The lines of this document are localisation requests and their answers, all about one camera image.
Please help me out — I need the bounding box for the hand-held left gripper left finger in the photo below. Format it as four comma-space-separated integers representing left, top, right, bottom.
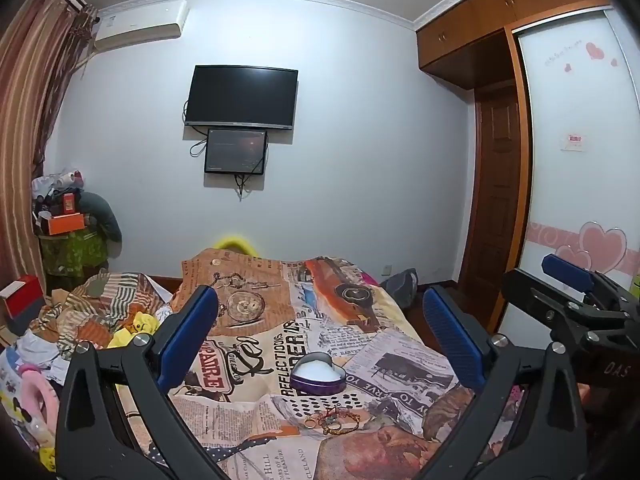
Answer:
54, 285, 232, 480

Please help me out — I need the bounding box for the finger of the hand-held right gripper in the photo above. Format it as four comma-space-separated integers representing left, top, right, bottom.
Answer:
541, 253, 628, 313
501, 269, 596, 343

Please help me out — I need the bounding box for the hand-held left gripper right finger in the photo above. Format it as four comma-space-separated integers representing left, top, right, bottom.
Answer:
417, 286, 589, 480

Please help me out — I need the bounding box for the purple heart-shaped tin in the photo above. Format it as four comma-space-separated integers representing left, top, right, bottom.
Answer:
289, 352, 346, 397

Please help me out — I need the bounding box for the dark backpack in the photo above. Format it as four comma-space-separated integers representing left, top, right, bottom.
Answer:
381, 268, 421, 307

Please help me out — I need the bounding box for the white heart-print wardrobe door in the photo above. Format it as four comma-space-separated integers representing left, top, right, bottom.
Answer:
514, 6, 640, 283

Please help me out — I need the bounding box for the striped orange quilt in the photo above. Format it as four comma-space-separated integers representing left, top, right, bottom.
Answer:
27, 269, 176, 361

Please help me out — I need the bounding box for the newspaper print blanket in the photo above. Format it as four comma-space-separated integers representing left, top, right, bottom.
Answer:
114, 246, 528, 480

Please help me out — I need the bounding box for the yellow plastic item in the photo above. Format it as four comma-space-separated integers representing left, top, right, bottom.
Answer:
214, 233, 259, 254

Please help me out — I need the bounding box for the brown wooden door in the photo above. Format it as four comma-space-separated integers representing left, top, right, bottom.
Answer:
459, 84, 528, 303

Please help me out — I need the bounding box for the green patterned cloth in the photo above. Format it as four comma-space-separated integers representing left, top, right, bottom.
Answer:
39, 230, 109, 279

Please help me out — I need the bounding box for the pink plush toy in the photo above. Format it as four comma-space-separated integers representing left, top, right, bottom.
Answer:
12, 364, 63, 441

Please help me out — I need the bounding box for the red and white box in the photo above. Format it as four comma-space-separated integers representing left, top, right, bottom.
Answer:
0, 275, 47, 335

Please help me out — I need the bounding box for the orange box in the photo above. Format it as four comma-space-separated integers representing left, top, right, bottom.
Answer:
37, 213, 87, 237

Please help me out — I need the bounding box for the pile of clutter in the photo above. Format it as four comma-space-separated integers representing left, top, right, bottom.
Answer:
30, 168, 87, 217

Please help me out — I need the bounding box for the wooden overhead cabinet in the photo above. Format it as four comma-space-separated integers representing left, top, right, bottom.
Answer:
415, 0, 612, 92

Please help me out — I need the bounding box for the striped brown curtain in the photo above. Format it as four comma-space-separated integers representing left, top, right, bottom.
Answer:
0, 0, 99, 293

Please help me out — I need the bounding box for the white air conditioner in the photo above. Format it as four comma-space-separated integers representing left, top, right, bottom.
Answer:
93, 0, 189, 53

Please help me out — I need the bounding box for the small black wall monitor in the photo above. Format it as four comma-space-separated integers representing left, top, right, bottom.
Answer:
203, 128, 269, 176

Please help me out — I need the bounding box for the black wall television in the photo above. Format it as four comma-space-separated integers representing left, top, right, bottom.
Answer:
183, 64, 300, 131

